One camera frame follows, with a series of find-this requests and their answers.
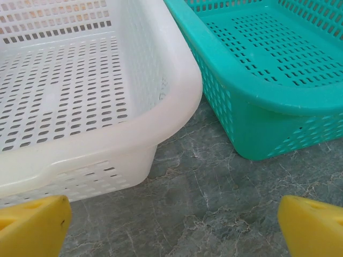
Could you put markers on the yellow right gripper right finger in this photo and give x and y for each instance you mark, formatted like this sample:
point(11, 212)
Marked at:
point(313, 230)

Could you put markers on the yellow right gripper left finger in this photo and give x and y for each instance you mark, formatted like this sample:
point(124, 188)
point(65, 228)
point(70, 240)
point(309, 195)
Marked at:
point(34, 227)

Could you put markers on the teal perforated plastic basket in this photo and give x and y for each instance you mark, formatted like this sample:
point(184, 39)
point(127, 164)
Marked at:
point(241, 88)

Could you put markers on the white perforated plastic basket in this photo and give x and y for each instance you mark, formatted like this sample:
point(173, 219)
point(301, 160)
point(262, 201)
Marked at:
point(174, 93)

